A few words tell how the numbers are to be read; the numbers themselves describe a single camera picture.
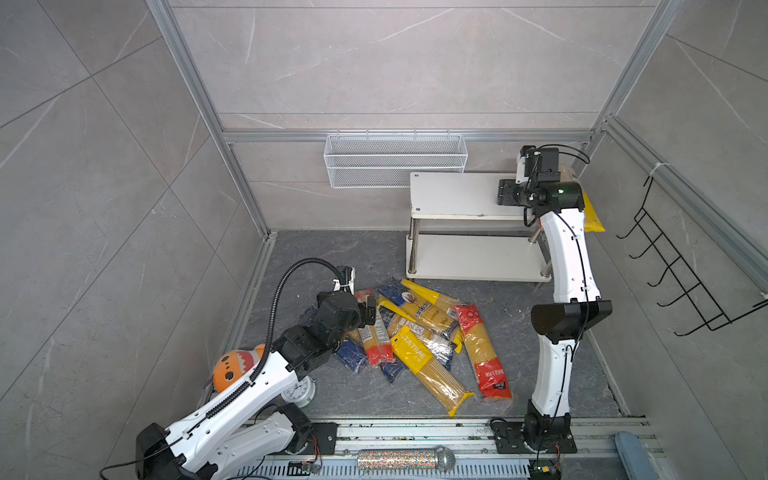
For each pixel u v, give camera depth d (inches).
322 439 28.9
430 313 35.6
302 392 30.4
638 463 26.6
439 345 33.8
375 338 33.0
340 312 20.7
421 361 32.3
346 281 23.8
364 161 39.5
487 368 32.2
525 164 25.6
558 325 21.4
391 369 32.1
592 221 28.6
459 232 46.6
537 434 25.6
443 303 37.7
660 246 28.4
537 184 23.7
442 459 26.5
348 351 33.0
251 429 22.0
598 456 28.2
